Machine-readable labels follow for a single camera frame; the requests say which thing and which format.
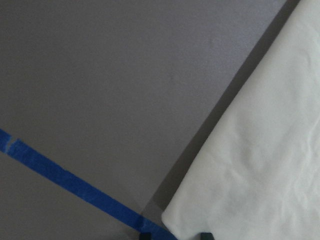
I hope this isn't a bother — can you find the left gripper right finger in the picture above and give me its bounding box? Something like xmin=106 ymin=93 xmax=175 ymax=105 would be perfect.
xmin=200 ymin=232 xmax=213 ymax=240

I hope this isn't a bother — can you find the cream long-sleeve printed shirt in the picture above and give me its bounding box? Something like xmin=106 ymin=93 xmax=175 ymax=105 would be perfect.
xmin=161 ymin=0 xmax=320 ymax=240

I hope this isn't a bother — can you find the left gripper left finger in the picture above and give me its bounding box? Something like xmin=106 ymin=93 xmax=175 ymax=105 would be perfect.
xmin=139 ymin=233 xmax=152 ymax=240

